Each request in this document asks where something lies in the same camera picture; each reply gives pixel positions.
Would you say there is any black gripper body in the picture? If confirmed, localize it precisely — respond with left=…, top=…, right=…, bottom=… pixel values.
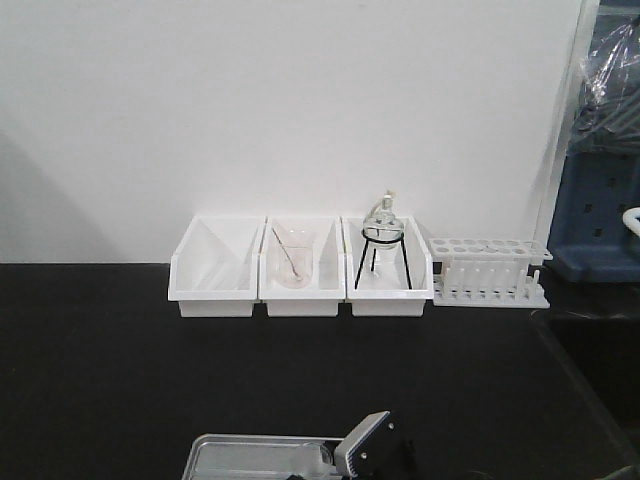
left=352, top=434, right=418, bottom=479

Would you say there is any clear glass beaker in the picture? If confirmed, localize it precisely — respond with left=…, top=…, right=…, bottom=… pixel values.
left=297, top=440, right=338, bottom=479

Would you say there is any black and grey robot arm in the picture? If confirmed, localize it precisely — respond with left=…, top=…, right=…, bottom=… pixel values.
left=359, top=440, right=639, bottom=480

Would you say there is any silver metal tray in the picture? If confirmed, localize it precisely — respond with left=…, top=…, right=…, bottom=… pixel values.
left=182, top=434, right=341, bottom=479

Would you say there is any glass beaker with stirrer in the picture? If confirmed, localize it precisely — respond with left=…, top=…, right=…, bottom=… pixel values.
left=271, top=227, right=315, bottom=289

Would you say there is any white bin right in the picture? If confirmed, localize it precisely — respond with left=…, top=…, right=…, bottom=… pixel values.
left=341, top=216, right=435, bottom=317

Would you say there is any white bin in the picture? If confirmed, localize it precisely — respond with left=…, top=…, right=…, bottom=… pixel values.
left=341, top=216, right=435, bottom=317
left=258, top=216, right=346, bottom=317
left=168, top=215, right=266, bottom=318

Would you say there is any white test tube rack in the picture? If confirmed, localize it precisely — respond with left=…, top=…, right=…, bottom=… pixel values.
left=428, top=238, right=552, bottom=309

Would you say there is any white bin middle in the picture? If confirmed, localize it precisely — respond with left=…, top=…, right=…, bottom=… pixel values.
left=258, top=216, right=346, bottom=317

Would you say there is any round glass flask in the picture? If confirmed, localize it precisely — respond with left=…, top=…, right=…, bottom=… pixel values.
left=363, top=190, right=405, bottom=250

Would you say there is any black lab sink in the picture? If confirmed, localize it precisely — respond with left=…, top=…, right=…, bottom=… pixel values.
left=532, top=311, right=639, bottom=477

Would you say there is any white bin left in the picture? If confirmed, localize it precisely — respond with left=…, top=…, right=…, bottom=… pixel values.
left=168, top=215, right=266, bottom=318

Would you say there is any grey pegboard drying rack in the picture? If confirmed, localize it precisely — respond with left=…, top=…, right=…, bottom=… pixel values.
left=548, top=1, right=639, bottom=283

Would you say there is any white lab faucet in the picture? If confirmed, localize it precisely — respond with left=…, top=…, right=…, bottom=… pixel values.
left=622, top=207, right=640, bottom=237

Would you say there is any plastic bag of pegs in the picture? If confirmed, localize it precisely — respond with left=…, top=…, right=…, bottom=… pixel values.
left=570, top=15, right=639, bottom=154

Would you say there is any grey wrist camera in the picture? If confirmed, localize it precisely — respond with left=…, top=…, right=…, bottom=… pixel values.
left=333, top=410, right=400, bottom=478

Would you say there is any black wire tripod stand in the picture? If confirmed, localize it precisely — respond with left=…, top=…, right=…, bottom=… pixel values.
left=354, top=228, right=413, bottom=290

